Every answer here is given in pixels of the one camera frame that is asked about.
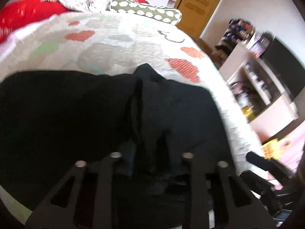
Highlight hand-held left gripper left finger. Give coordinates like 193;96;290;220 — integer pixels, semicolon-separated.
25;143;138;229

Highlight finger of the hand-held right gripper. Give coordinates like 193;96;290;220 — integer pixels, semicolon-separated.
246;151;297;181
240;170;277;197

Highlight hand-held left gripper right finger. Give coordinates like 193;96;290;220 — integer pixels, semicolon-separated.
181;152;277;229

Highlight black pants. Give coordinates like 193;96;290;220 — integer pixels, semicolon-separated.
0;63;235;229

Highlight yellow carton box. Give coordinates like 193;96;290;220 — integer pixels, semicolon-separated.
262;138;291;161

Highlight yellow jar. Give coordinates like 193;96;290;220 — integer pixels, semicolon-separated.
241;104;257;123

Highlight black television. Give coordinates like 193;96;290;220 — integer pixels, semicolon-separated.
261;37;305;101

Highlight white shelf unit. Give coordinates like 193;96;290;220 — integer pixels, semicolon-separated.
219;44;300;144

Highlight quilted patchwork bedspread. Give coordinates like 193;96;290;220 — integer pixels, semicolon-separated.
0;11;265;223

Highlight white shoe rack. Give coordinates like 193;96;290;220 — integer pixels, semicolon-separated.
214;18;257;68

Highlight green hedgehog print bolster pillow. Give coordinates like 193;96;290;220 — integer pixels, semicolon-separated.
108;0;183;27

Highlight wooden door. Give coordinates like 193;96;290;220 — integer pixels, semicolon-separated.
174;0;230;40

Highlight red blanket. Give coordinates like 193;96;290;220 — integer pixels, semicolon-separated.
0;0;149;44

